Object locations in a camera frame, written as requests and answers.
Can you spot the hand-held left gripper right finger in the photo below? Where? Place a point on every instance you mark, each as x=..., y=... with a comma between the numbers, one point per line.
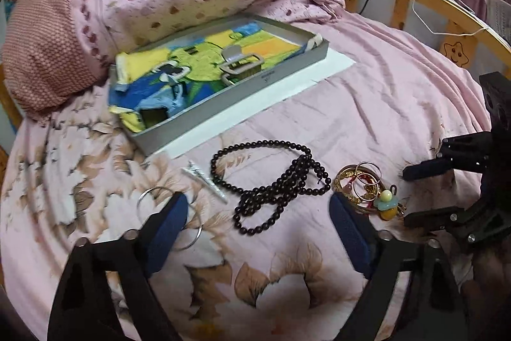
x=351, y=233

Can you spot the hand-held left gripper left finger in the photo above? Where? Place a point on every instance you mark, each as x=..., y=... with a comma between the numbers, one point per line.
x=167, y=229

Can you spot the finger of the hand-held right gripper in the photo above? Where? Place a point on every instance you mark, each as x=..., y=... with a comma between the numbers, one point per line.
x=431, y=217
x=423, y=167

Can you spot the yellow and teal charm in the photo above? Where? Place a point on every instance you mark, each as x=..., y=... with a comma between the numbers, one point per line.
x=385, y=205

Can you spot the gold carved bangle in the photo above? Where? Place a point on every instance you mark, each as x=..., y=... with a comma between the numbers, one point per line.
x=341, y=181

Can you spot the silver hair clip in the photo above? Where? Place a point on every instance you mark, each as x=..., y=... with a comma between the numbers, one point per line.
x=203, y=181

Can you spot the grey shallow tray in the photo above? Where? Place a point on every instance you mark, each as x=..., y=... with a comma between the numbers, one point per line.
x=239, y=101

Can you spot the white mesh basket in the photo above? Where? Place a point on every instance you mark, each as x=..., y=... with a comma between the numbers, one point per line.
x=501, y=17

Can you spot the pink floral bed sheet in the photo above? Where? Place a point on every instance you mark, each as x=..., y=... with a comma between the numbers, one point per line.
x=359, y=105

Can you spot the light blue wrist watch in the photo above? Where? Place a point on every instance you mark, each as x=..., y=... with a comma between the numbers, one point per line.
x=159, y=101

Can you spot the white flat board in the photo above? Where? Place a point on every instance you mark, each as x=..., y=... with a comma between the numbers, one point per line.
x=319, y=69

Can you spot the white hair clip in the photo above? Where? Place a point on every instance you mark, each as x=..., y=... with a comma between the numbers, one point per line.
x=172, y=71

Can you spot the cartoon print towel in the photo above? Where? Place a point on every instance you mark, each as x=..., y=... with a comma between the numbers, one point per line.
x=207, y=57

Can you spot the grey hair claw clip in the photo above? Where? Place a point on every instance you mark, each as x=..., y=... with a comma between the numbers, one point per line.
x=239, y=65

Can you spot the red checked pillow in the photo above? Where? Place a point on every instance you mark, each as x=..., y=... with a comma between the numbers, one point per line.
x=48, y=37

